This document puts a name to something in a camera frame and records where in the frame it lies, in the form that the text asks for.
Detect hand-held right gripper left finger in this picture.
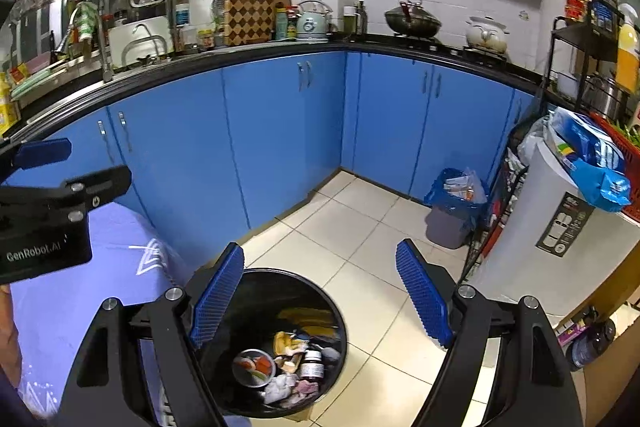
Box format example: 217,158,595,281
59,242,246,427

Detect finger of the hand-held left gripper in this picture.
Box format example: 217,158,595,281
0,165,132,223
0,138,72,180

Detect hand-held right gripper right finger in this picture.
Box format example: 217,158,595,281
395,238,585,427

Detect black trash bin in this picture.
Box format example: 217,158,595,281
192,268,348,419

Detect beige snack packet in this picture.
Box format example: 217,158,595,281
272,331,311,359

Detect white tissue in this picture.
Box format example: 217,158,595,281
262,374,296,405

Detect dark brown medicine bottle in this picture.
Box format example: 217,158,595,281
299,349,326,380

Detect pink wrapper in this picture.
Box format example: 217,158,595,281
292,379,321,400

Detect person's left forearm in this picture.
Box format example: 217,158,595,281
0,283,43,427

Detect yellow detergent bottle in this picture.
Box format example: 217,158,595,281
0,72,21,135

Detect grey bin with blue bag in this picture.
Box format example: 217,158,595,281
424,167,490,250

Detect white appliance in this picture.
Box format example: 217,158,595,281
467,114,640,318

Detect striped green cloth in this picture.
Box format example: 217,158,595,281
70,2,99,42

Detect white basin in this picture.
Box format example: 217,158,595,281
109,17,176,58

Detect dark blue jar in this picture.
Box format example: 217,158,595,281
570,319,617,370

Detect white plastic bag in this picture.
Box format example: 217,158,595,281
517,117,551,164

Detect blue base cabinets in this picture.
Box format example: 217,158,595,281
0,47,543,268

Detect blue plastic packet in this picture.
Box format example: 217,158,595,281
550,107,633,212

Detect checkered wooden cutting board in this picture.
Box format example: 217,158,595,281
222,0,277,46

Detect red plastic basket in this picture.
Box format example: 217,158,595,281
590,112,640,168

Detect steel pot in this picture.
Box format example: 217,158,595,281
580,74,628,120

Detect pale green kettle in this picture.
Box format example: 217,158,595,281
296,0,333,40

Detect black wok with lid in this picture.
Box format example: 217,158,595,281
384,0,443,38

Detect black metal shelf rack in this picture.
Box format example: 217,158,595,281
542,17,626,118

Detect orange juice bottle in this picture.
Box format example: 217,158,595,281
615,4,640,92

